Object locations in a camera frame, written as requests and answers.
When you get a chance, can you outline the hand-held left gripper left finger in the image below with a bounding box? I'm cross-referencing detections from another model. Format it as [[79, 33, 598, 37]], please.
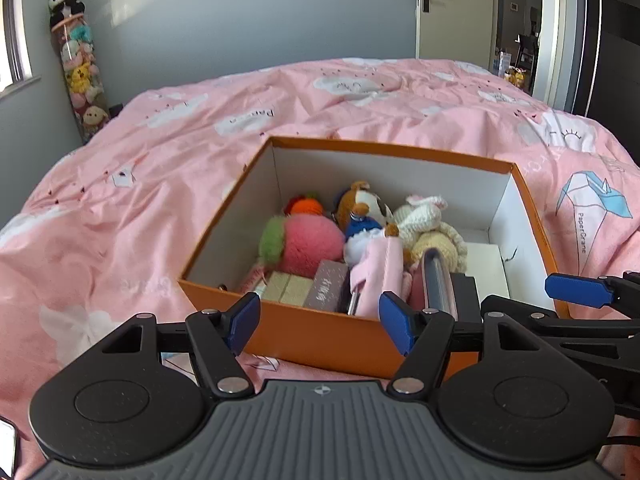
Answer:
[[102, 291, 262, 396]]

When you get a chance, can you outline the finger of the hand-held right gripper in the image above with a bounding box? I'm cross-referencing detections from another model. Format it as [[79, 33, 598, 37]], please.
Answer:
[[545, 270, 640, 307], [480, 295, 640, 361]]

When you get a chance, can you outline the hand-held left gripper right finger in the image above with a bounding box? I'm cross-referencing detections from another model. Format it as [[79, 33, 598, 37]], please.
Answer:
[[378, 291, 546, 396]]

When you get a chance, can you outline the brown cardboard box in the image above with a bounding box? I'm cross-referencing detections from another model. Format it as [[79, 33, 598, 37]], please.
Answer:
[[260, 270, 316, 307]]

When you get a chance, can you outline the dark grey box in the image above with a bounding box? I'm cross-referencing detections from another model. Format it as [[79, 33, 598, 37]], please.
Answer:
[[450, 274, 481, 322]]

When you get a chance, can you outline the orange cardboard box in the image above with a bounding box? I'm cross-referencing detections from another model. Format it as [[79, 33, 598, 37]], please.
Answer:
[[178, 135, 571, 381]]

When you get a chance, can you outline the pink patterned packet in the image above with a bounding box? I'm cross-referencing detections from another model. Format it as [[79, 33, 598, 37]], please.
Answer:
[[240, 265, 271, 296]]

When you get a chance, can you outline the pink fabric pouch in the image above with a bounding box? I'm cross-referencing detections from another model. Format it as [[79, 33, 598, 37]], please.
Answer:
[[348, 237, 407, 317]]

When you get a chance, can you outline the mauve box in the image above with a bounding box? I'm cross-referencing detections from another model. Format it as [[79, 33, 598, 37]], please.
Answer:
[[302, 259, 351, 313]]

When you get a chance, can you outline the cream crochet toy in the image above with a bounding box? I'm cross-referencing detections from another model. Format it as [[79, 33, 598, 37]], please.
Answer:
[[412, 222, 468, 276]]

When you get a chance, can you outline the white yarn ball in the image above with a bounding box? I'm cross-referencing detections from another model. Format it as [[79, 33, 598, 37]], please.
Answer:
[[392, 194, 448, 251]]

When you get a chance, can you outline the pink strawberry plush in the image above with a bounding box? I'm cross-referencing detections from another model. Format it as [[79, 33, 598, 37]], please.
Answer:
[[257, 212, 347, 278]]

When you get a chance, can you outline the brown dog plush blue dress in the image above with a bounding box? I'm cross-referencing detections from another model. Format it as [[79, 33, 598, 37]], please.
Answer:
[[332, 181, 401, 266]]

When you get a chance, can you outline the orange crochet toy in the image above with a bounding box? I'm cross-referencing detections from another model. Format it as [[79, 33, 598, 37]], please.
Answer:
[[284, 194, 326, 217]]

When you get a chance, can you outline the pink printed blanket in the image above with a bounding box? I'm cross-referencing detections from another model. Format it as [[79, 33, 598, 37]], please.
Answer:
[[0, 57, 640, 480]]

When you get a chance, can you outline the dark wardrobe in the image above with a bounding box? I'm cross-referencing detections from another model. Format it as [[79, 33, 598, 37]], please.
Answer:
[[570, 0, 640, 166]]

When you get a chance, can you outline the dark chair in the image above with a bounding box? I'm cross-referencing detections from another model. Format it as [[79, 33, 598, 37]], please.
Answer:
[[517, 34, 540, 78]]

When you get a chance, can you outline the smartphone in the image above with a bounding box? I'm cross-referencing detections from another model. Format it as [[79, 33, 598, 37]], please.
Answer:
[[0, 417, 21, 468]]

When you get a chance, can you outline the clear tube of plush toys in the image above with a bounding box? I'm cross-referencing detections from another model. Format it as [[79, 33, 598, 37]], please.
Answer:
[[50, 12, 111, 143]]

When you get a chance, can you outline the cream door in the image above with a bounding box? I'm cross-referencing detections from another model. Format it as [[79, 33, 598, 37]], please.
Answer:
[[416, 0, 496, 66]]

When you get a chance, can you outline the panda plush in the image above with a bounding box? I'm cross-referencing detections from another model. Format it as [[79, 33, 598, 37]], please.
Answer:
[[47, 0, 87, 26]]

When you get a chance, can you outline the window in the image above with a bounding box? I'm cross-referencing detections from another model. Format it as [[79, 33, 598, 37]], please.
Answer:
[[0, 0, 41, 93]]

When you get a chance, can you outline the black cable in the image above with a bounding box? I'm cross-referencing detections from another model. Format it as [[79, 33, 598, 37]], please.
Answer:
[[602, 432, 640, 453]]

